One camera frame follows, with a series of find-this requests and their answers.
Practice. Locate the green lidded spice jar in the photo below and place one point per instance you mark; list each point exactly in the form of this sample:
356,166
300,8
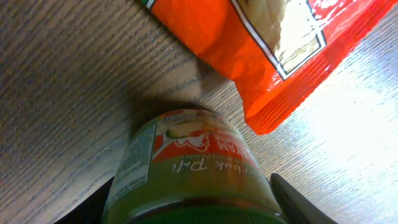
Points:
189,166

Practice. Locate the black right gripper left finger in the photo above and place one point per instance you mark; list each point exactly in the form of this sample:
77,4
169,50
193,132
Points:
90,210

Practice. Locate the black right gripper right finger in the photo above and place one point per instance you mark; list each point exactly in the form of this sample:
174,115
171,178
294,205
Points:
295,207

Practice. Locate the red spaghetti pasta package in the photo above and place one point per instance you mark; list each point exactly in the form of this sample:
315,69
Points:
276,52

